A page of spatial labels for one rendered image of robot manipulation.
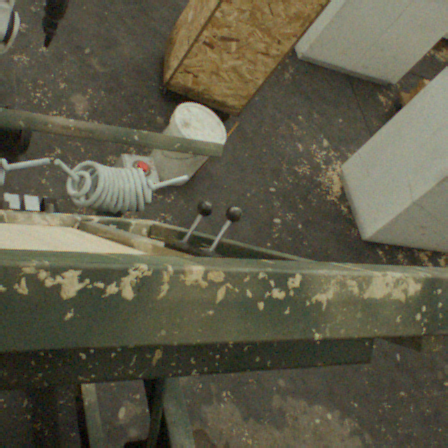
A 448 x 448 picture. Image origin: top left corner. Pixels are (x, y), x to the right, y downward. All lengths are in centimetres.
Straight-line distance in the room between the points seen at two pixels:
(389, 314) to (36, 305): 55
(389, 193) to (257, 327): 326
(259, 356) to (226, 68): 281
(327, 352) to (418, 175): 277
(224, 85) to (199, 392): 178
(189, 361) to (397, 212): 304
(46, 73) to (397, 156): 205
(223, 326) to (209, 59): 303
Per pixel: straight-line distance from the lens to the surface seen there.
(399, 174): 409
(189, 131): 338
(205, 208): 154
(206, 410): 306
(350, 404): 357
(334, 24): 498
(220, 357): 114
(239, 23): 367
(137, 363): 106
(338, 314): 99
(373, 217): 418
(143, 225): 213
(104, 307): 78
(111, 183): 90
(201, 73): 387
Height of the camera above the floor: 249
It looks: 43 degrees down
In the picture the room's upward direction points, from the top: 43 degrees clockwise
